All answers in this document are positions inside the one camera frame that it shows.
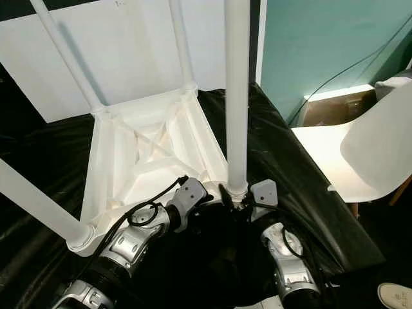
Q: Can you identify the white shoe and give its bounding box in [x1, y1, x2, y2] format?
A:
[378, 282, 412, 308]

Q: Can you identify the black plastic cover sheet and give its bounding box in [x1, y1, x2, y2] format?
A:
[0, 84, 387, 309]

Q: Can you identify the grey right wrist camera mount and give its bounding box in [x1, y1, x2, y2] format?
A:
[250, 180, 279, 210]

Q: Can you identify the thin black wall cable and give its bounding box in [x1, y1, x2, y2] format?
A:
[286, 29, 412, 126]

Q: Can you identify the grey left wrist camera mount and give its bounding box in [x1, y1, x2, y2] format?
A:
[171, 178, 209, 229]

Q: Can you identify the light grey cushion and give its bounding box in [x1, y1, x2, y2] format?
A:
[375, 71, 412, 97]

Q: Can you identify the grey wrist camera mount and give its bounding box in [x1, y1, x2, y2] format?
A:
[250, 180, 279, 210]
[171, 178, 209, 229]

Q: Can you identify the white plastic shell chair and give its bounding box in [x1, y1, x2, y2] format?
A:
[292, 80, 412, 203]

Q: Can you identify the large white board panel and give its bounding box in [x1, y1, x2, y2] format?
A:
[0, 0, 261, 123]

